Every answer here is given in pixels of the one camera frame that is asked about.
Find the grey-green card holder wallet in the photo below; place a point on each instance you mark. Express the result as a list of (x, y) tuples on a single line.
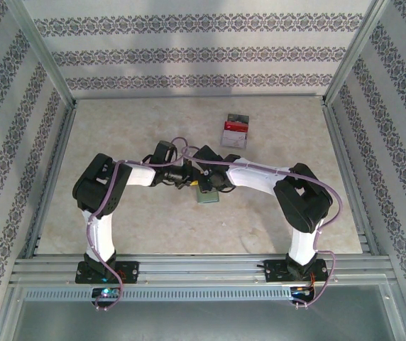
[(208, 197)]

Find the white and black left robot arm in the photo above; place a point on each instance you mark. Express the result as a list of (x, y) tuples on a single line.
[(103, 234)]

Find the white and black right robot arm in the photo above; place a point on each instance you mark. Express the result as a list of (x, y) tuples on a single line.
[(304, 245)]

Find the white VIP card stack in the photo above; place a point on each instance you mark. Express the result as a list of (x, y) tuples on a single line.
[(233, 139)]

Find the red card stack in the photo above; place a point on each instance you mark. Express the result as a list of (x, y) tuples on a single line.
[(235, 126)]

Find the dark grey card stack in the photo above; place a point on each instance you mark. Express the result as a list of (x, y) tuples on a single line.
[(238, 118)]

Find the red and grey packet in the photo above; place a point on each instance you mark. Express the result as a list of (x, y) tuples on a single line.
[(247, 140)]

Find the small lit controller board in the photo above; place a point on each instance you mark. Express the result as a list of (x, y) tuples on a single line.
[(300, 290), (105, 292)]

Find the grey metal sheet panel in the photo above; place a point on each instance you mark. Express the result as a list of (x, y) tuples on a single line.
[(203, 319)]

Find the aluminium frame rail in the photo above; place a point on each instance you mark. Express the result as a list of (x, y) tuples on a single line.
[(196, 96), (203, 264), (350, 177), (52, 177)]

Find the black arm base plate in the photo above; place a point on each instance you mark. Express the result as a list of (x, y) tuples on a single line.
[(275, 271), (132, 273)]

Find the aluminium frame post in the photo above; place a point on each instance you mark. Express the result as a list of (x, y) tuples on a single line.
[(357, 53), (43, 53)]

